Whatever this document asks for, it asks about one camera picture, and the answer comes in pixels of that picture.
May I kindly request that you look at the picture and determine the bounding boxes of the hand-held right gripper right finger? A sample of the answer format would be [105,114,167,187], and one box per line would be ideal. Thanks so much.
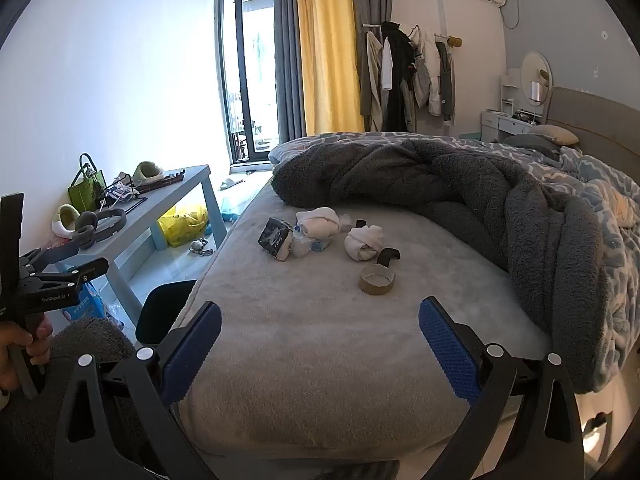
[419,296,588,480]

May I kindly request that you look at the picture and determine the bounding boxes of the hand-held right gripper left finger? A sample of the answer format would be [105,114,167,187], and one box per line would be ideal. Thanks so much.
[52,301,222,480]

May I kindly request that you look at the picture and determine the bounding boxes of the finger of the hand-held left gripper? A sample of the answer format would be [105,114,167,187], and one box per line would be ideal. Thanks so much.
[25,257,110,292]

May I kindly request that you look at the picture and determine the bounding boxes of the dark teal waste bin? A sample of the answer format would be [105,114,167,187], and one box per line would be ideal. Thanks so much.
[136,279,198,346]

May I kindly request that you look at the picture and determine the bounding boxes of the cardboard tape roll core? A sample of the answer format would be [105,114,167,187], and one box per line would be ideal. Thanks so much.
[358,264,396,296]

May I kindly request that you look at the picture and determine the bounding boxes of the white wad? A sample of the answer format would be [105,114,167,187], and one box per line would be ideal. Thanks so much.
[296,206,342,238]
[344,225,385,262]

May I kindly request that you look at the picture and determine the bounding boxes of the person's left hand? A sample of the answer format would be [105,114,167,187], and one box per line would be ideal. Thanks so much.
[0,316,52,396]

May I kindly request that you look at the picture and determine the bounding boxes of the blue printed packet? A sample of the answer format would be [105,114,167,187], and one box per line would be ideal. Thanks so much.
[60,280,113,321]

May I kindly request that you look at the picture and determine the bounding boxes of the grey headphones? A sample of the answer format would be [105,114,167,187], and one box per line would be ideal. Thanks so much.
[72,208,127,251]

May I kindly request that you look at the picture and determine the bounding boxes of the person's grey fleece clothing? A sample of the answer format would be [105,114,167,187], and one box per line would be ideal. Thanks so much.
[0,316,151,480]

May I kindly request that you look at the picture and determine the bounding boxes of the green and white slipper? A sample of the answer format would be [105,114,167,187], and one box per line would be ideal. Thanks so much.
[132,161,165,186]
[51,204,79,238]

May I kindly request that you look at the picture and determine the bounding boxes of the green handbag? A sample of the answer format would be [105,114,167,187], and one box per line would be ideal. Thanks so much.
[67,153,107,213]

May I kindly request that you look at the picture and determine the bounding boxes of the small printed packet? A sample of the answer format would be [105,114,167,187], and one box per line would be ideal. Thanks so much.
[104,174,141,202]

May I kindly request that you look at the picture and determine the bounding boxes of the light blue table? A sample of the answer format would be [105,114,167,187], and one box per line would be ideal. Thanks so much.
[30,164,228,321]

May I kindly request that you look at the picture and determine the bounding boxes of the grey bed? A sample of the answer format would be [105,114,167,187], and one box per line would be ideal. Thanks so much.
[172,86,640,463]

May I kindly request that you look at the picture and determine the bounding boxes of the yellow plastic bag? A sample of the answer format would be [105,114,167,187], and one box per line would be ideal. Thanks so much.
[157,204,210,248]

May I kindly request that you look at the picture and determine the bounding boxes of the dark wooden hanger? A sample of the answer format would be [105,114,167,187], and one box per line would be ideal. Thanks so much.
[136,169,187,194]

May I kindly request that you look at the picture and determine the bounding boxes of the black and white tissue packet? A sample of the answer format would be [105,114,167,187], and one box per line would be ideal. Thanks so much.
[257,217,293,261]

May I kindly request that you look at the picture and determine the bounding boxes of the clear blue plastic wrapper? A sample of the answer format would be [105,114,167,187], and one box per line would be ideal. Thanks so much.
[292,234,328,259]

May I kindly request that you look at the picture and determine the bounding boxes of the dark grey fleece blanket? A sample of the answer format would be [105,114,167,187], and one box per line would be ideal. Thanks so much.
[270,138,603,393]

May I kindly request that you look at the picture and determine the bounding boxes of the grey pillow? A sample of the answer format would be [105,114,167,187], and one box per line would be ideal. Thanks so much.
[502,133,561,159]

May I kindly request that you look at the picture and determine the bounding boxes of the white vanity desk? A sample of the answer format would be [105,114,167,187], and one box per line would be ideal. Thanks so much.
[481,109,544,143]

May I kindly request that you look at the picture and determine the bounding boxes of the beige pillow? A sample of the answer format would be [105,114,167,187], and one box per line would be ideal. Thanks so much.
[529,124,580,147]

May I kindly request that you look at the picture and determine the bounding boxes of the black framed glass door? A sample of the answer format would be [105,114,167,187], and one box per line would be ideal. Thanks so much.
[216,0,277,166]

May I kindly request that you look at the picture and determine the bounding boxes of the white desk organizer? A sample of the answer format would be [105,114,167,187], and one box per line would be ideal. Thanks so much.
[500,74,523,116]

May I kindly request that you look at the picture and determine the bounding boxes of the grey and white jacket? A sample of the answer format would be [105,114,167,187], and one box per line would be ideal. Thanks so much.
[434,40,457,124]

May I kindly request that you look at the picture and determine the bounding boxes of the white table lamp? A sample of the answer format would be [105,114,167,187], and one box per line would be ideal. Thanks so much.
[528,81,549,126]

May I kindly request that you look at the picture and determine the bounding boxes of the black coat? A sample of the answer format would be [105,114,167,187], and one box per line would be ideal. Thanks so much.
[381,21,418,133]

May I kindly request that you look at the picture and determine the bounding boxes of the beige coat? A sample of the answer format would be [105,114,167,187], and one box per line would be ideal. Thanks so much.
[360,30,385,132]

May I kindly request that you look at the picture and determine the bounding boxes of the round mirror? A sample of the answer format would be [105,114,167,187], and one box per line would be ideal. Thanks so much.
[521,51,554,96]

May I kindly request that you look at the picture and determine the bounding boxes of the yellow curtain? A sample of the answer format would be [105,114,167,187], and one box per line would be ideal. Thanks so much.
[295,0,366,136]

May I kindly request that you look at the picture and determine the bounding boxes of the white clothes rack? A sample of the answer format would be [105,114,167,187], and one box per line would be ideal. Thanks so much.
[361,0,463,133]

